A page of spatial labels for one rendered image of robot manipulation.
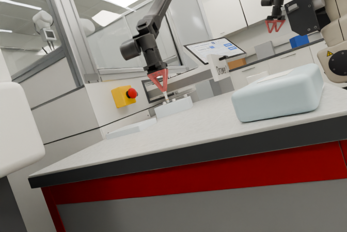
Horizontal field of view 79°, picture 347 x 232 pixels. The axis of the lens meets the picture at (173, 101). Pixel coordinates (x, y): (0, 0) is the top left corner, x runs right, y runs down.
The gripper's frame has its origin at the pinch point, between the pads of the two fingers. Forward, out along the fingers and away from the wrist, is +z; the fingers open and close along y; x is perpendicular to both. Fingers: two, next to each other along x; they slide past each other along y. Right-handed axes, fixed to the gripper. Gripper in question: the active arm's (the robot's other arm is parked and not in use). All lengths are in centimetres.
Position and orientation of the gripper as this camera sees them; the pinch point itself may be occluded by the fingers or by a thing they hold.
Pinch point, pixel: (163, 89)
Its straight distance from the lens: 75.4
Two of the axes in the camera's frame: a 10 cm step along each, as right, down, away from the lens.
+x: 9.3, -3.1, -2.2
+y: -2.0, 1.0, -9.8
